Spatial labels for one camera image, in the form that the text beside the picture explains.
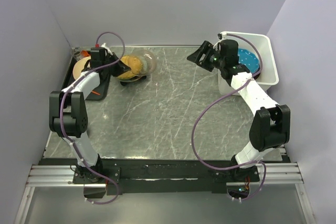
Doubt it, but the floral beige plate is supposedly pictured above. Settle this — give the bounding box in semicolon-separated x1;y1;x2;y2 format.
72;57;91;80

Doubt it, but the blue polka dot plate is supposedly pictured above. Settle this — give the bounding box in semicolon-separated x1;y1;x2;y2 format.
238;48;260;74

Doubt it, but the clear textured glass plate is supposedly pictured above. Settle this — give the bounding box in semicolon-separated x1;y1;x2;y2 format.
133;49;157;76

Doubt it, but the mint green flower plate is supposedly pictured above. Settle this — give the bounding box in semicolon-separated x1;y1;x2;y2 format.
117;72;142;82

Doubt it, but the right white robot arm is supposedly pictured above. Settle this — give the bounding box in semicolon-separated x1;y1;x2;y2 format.
187;39;291;181

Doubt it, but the clear glass cup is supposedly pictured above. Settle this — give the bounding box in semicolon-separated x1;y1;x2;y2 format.
71;49;82;61

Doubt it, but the orange plastic spoon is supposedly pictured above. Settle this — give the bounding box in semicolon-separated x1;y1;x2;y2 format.
80;50;90;58

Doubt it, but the aluminium rail frame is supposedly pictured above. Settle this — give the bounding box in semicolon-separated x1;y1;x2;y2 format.
15;162;314;223

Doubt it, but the white plastic bin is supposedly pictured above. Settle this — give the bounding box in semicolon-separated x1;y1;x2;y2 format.
225;31;279;91

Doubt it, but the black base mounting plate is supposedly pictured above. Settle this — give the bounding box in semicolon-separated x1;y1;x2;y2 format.
39;158;260;199

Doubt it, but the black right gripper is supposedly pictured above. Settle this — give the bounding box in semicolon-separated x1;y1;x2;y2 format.
186;41;225;72

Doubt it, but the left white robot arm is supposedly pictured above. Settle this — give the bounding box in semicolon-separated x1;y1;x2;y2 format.
49;45;131;183

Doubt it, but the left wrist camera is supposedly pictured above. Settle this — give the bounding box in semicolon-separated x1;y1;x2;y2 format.
95;42;112;54

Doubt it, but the black serving tray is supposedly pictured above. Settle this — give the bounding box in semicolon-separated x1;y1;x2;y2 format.
62;66;111;101

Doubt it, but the yellow rimmed plate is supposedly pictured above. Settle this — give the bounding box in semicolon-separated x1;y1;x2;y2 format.
118;56;143;80

